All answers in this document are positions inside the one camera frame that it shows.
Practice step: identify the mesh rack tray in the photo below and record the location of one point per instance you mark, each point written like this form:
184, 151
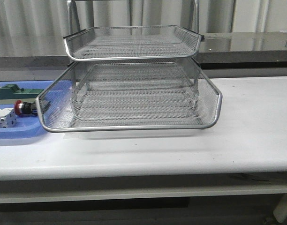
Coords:
132, 42
206, 113
141, 104

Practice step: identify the red emergency stop button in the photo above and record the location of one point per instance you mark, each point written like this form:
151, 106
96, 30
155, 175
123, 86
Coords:
25, 108

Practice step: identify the green and beige switch module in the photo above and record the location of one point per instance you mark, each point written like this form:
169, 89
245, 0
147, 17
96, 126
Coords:
10, 93

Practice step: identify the white terminal block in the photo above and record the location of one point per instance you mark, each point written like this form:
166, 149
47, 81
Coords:
7, 118

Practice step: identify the grey pleated curtain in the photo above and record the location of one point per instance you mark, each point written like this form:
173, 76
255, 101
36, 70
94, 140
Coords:
50, 17

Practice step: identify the blue plastic tray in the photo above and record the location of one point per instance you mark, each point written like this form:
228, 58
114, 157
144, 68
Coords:
29, 125

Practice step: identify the grey metal rack frame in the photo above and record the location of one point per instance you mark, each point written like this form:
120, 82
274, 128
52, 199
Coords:
73, 18

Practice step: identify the white table leg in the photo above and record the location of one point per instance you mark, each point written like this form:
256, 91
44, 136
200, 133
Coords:
280, 211

